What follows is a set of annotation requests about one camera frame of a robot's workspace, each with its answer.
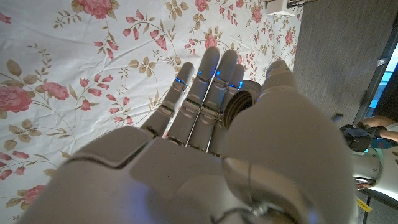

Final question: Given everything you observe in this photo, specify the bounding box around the white power strip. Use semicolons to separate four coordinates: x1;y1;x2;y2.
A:
266;1;295;19

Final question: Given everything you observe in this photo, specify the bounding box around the dark brown door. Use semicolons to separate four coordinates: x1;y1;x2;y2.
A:
292;0;398;127

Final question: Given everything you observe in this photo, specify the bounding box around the floral backdrop cloth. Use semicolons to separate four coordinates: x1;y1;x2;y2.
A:
0;0;304;224

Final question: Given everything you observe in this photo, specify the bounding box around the black handheld device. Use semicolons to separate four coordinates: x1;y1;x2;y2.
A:
340;123;373;153

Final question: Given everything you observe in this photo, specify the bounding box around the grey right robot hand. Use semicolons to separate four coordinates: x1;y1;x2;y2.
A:
18;46;358;224

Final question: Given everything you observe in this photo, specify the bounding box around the black power strip cable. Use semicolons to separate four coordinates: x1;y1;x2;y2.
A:
285;0;318;9

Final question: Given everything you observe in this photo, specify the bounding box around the person's bare forearm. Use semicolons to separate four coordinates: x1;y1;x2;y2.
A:
357;114;398;141

